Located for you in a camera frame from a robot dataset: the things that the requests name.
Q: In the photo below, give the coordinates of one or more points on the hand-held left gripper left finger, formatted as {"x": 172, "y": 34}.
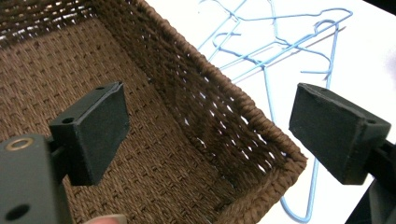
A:
{"x": 90, "y": 137}

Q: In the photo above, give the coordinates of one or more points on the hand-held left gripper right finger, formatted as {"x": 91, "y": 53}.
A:
{"x": 336, "y": 133}

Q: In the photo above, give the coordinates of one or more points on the brown woven basket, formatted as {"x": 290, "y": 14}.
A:
{"x": 155, "y": 155}

